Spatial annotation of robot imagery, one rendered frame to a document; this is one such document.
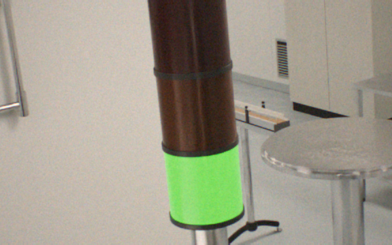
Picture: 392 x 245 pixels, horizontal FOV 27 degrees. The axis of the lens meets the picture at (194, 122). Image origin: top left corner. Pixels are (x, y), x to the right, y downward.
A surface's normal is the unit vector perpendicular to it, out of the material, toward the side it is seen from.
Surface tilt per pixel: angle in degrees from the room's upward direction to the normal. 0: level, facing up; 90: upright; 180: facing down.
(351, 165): 0
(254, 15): 90
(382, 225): 0
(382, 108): 90
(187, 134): 90
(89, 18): 90
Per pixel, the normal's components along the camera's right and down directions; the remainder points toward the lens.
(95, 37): 0.55, 0.19
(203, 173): 0.04, 0.29
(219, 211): 0.34, 0.24
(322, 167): -0.09, -0.95
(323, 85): -0.83, 0.23
